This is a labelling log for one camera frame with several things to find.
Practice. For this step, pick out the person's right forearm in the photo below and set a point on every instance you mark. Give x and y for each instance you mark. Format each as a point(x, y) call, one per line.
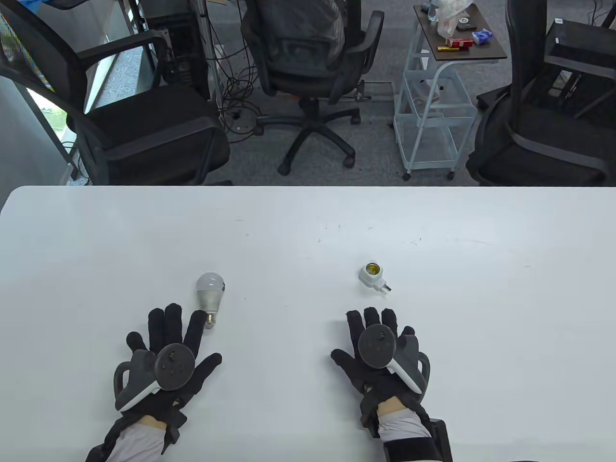
point(404, 426)

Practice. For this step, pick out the black wrist sensor module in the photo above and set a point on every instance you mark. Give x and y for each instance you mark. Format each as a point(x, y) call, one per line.
point(175, 421)
point(369, 416)

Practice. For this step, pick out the person's left hand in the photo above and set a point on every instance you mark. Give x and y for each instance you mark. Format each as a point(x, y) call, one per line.
point(207, 370)

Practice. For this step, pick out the red box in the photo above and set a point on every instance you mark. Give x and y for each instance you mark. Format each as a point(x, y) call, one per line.
point(459, 43)

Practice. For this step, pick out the white light bulb socket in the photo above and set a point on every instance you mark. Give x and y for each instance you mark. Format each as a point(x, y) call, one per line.
point(369, 278)

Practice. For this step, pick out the black computer tower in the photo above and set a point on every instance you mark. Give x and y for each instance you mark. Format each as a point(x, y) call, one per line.
point(180, 53)

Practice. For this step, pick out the clear plastic bag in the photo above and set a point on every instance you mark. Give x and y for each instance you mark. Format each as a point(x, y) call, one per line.
point(450, 19)

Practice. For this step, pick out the black side table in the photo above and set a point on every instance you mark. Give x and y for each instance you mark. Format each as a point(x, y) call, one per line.
point(582, 48)

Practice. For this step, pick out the grey white tracking controller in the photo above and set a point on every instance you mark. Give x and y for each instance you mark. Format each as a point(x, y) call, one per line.
point(378, 346)
point(173, 365)

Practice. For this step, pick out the black swivel office chair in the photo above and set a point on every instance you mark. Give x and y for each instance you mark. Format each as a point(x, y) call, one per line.
point(310, 115)

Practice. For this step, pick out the white cart with brown top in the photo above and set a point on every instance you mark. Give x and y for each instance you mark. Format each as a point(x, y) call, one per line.
point(486, 48)

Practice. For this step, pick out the blue cloth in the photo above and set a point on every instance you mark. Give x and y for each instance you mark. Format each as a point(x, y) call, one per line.
point(43, 2)

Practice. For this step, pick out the blue packet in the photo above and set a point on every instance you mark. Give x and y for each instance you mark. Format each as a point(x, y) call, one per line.
point(482, 36)

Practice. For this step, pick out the black item with round label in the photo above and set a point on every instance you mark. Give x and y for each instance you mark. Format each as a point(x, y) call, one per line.
point(464, 21)

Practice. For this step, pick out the person's right hand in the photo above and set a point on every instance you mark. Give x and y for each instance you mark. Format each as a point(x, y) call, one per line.
point(380, 385)

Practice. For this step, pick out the white light bulb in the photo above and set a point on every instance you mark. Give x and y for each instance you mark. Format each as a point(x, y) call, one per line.
point(210, 288)

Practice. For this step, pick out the black mesh armchair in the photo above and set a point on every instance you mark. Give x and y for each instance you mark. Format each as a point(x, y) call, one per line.
point(144, 130)

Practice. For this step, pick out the black padded office chair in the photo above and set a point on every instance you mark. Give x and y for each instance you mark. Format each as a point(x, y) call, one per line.
point(529, 144)

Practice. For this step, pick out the person's left forearm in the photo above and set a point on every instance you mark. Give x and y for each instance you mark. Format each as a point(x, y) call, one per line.
point(137, 442)

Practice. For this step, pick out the yellow red pen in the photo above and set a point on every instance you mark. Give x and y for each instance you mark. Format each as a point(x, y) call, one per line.
point(447, 48)

